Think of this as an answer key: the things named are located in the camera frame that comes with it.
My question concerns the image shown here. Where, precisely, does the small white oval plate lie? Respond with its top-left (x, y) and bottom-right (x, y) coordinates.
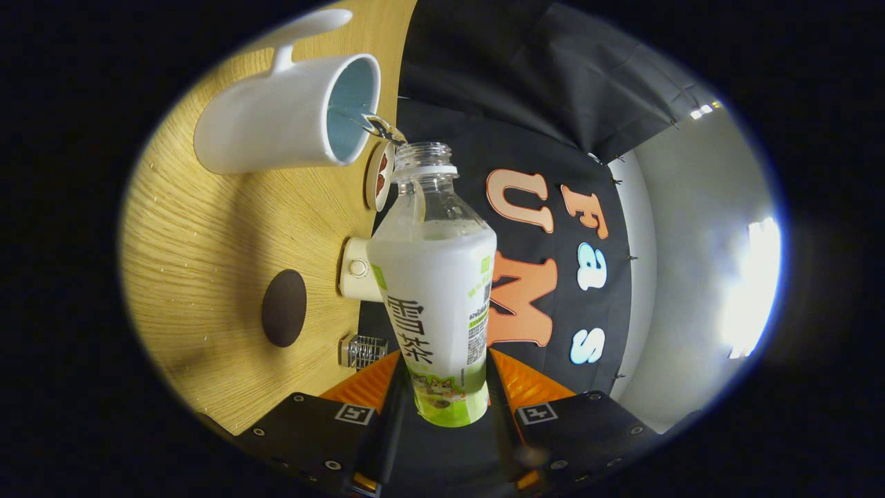
top-left (364, 140), bottom-right (396, 212)

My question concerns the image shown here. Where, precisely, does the black backdrop cloth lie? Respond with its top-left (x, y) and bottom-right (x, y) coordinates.
top-left (360, 0), bottom-right (723, 498)

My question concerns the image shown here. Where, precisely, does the juice bottle with white-green label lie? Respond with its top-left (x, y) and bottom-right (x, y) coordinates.
top-left (366, 142), bottom-right (498, 427)

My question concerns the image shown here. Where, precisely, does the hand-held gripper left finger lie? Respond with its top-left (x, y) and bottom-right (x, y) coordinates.
top-left (235, 349), bottom-right (410, 497)

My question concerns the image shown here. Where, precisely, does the wire mesh holder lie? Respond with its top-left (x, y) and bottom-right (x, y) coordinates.
top-left (339, 335), bottom-right (389, 369)

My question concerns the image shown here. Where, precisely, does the cream white toaster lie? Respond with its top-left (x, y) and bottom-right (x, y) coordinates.
top-left (339, 237), bottom-right (384, 302)

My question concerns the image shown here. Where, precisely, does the dark brown round coaster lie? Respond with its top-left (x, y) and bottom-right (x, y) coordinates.
top-left (261, 269), bottom-right (308, 348)

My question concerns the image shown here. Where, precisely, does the large ceiling light panel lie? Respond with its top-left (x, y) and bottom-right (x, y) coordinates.
top-left (719, 218), bottom-right (782, 359)

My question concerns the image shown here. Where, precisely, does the white cup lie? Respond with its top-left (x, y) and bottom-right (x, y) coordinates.
top-left (194, 8), bottom-right (382, 174)

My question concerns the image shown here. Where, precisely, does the wooden table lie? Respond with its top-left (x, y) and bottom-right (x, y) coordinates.
top-left (119, 0), bottom-right (419, 436)

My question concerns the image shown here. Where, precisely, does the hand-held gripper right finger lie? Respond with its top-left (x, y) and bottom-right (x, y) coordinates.
top-left (486, 349), bottom-right (658, 496)

